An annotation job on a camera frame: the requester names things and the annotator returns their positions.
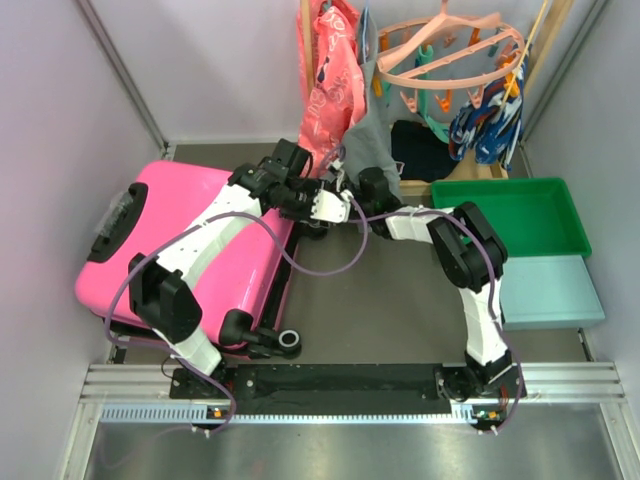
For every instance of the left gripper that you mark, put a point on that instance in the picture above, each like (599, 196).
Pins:
(304, 217)

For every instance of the pink hard-shell suitcase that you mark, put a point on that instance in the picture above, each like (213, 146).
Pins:
(241, 293)

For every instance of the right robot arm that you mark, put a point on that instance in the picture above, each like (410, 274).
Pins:
(472, 257)

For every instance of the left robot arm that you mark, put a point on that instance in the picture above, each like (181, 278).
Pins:
(161, 284)

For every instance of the grey hanging garment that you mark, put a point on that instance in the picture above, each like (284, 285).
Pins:
(368, 142)

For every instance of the dark navy folded garment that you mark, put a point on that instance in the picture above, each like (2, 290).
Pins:
(423, 156)

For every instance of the coral patterned jacket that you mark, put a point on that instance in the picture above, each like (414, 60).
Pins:
(331, 78)

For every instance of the wooden clothes rack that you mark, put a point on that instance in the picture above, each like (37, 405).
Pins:
(551, 18)

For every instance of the blue white patterned garment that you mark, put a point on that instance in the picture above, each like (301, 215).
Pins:
(493, 129)

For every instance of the teal round clothes hanger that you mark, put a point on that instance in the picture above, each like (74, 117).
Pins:
(425, 95)

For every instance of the pink round clothes hanger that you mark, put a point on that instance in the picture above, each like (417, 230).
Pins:
(509, 54)

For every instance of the green plastic tray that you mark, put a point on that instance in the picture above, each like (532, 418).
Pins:
(533, 217)

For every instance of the light blue plastic tray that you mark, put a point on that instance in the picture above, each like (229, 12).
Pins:
(548, 292)

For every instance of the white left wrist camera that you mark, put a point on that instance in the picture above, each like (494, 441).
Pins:
(331, 207)

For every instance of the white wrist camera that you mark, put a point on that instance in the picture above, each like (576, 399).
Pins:
(331, 207)
(335, 173)

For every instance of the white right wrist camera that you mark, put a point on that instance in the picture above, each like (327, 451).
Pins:
(335, 173)

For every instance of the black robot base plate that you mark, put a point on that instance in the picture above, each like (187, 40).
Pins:
(359, 389)

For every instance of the aluminium rail frame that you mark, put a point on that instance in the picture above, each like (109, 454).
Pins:
(172, 395)

